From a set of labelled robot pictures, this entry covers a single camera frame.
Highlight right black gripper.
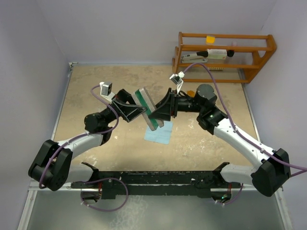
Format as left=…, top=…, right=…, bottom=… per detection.
left=149, top=88, right=204, bottom=121

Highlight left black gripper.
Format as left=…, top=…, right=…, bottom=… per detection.
left=101, top=90, right=150, bottom=125

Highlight grey-brown glasses case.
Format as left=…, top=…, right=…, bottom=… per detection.
left=132, top=87, right=164, bottom=131

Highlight light blue cleaning cloth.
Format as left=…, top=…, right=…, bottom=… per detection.
left=144, top=121, right=173, bottom=145

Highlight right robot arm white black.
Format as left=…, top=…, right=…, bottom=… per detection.
left=149, top=84, right=291, bottom=197

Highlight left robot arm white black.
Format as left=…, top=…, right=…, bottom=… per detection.
left=28, top=89, right=147, bottom=191

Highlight orange sunglasses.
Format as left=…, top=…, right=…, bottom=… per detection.
left=187, top=90, right=195, bottom=98

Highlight staples strip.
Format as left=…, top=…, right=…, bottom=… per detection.
left=208, top=67, right=224, bottom=71

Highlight white stapler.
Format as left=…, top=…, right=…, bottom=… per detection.
left=180, top=51, right=208, bottom=63

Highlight white red box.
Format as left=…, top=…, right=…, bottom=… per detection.
left=207, top=49, right=227, bottom=59

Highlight yellow sticky note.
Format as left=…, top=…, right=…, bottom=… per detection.
left=206, top=35, right=215, bottom=45

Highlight black round knob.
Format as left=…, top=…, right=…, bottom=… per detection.
left=227, top=50, right=235, bottom=58

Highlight wooden shelf rack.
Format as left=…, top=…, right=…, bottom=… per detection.
left=172, top=32, right=277, bottom=83

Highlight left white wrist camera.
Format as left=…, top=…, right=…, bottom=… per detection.
left=99, top=81, right=115, bottom=101

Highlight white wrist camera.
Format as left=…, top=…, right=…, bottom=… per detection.
left=169, top=71, right=185, bottom=94
left=99, top=81, right=115, bottom=101

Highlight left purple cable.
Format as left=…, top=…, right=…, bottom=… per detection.
left=38, top=85, right=129, bottom=212

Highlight purple cable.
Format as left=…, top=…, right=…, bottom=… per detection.
left=178, top=62, right=307, bottom=207
left=38, top=85, right=129, bottom=212

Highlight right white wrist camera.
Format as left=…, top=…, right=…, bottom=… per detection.
left=169, top=71, right=185, bottom=94

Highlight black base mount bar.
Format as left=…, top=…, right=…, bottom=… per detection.
left=71, top=163, right=241, bottom=200

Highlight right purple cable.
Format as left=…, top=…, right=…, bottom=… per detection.
left=178, top=62, right=307, bottom=207

